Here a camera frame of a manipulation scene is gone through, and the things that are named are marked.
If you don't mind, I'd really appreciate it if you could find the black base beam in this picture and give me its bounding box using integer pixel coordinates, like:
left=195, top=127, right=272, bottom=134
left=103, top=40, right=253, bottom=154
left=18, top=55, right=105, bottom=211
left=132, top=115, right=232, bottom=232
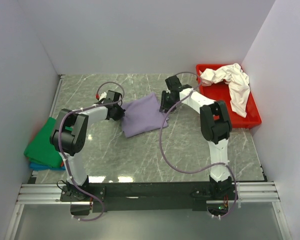
left=59, top=181, right=241, bottom=216

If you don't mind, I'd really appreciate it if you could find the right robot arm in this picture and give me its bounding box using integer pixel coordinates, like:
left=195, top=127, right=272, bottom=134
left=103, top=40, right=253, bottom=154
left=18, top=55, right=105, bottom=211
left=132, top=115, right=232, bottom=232
left=159, top=75, right=232, bottom=200

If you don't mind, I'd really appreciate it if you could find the blue folded t-shirt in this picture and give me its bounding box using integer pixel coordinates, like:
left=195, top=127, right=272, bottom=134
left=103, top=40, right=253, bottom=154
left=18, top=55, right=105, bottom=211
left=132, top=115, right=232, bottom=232
left=29, top=162, right=66, bottom=172

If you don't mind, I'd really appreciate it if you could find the green folded t-shirt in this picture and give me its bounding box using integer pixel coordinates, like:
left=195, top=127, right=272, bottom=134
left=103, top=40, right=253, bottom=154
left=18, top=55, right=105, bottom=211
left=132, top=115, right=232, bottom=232
left=23, top=117, right=63, bottom=168

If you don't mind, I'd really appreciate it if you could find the aluminium rail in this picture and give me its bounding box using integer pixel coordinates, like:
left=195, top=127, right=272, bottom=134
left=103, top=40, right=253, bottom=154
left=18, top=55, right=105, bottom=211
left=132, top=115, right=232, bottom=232
left=16, top=182, right=281, bottom=205

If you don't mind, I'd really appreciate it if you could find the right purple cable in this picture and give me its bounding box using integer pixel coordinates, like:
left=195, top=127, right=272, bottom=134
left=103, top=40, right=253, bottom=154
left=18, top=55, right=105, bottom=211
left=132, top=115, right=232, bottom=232
left=159, top=71, right=238, bottom=219

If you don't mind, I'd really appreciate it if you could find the red plastic bin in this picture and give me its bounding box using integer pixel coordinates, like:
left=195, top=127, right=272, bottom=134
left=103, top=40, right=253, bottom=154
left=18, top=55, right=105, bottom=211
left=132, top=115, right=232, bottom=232
left=196, top=64, right=262, bottom=129

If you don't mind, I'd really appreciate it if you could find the purple cable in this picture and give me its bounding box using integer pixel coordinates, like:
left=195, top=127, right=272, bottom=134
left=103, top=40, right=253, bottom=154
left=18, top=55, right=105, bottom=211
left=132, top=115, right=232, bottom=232
left=58, top=81, right=126, bottom=222
left=159, top=71, right=238, bottom=219

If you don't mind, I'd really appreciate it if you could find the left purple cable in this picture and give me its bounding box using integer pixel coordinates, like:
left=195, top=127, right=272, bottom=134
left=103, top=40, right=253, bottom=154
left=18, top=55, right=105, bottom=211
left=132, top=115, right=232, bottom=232
left=58, top=81, right=126, bottom=222

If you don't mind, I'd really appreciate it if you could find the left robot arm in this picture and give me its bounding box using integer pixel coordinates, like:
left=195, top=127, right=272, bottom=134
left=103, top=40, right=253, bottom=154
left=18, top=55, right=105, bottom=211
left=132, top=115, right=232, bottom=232
left=49, top=90, right=125, bottom=201

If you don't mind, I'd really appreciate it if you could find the white t-shirt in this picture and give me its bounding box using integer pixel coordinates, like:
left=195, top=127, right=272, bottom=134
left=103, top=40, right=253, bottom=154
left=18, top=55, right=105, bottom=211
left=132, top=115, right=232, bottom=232
left=199, top=63, right=251, bottom=118

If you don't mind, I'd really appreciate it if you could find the purple t-shirt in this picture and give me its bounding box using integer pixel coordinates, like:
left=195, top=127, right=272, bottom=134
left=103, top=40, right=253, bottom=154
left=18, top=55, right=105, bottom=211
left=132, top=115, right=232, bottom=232
left=121, top=92, right=166, bottom=138

